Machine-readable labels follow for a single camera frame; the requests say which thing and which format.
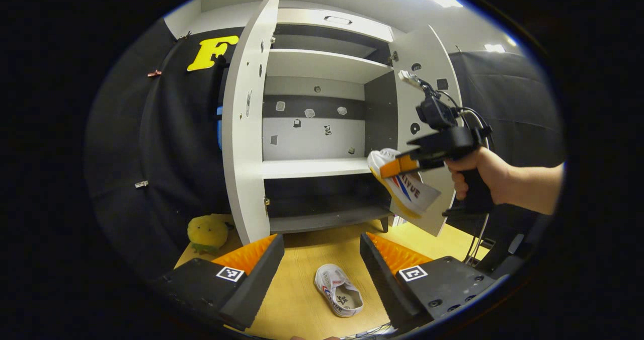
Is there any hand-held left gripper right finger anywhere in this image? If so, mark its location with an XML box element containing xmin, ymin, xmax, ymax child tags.
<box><xmin>359</xmin><ymin>232</ymin><xmax>498</xmax><ymax>332</ymax></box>

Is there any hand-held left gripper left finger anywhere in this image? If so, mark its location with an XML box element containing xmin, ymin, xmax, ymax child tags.
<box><xmin>150</xmin><ymin>234</ymin><xmax>285</xmax><ymax>331</ymax></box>

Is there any white canvas shoe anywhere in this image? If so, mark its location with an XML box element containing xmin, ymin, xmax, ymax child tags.
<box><xmin>366</xmin><ymin>148</ymin><xmax>442</xmax><ymax>219</ymax></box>
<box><xmin>314</xmin><ymin>264</ymin><xmax>364</xmax><ymax>318</ymax></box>

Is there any white shoe cabinet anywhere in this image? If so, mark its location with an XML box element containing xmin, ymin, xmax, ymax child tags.
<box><xmin>262</xmin><ymin>8</ymin><xmax>398</xmax><ymax>235</ymax></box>

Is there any white cabinet drawer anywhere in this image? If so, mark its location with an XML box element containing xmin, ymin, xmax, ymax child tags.
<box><xmin>276</xmin><ymin>8</ymin><xmax>394</xmax><ymax>43</ymax></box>

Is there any yellow plush toy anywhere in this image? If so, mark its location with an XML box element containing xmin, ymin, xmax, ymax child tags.
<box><xmin>187</xmin><ymin>215</ymin><xmax>234</xmax><ymax>255</ymax></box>

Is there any black backdrop cloth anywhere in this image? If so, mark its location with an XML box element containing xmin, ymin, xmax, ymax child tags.
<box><xmin>86</xmin><ymin>18</ymin><xmax>242</xmax><ymax>280</ymax></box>
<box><xmin>448</xmin><ymin>51</ymin><xmax>567</xmax><ymax>230</ymax></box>

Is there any small ceiling light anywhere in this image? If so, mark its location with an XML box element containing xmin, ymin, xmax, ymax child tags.
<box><xmin>484</xmin><ymin>37</ymin><xmax>518</xmax><ymax>53</ymax></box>

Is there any dark stand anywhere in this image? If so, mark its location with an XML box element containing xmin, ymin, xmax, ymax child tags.
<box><xmin>475</xmin><ymin>214</ymin><xmax>549</xmax><ymax>280</ymax></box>

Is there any tangled cable bundle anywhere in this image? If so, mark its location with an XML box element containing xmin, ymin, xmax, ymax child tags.
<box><xmin>342</xmin><ymin>324</ymin><xmax>398</xmax><ymax>339</ymax></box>

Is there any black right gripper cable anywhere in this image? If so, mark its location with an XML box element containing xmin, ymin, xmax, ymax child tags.
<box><xmin>455</xmin><ymin>106</ymin><xmax>498</xmax><ymax>266</ymax></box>

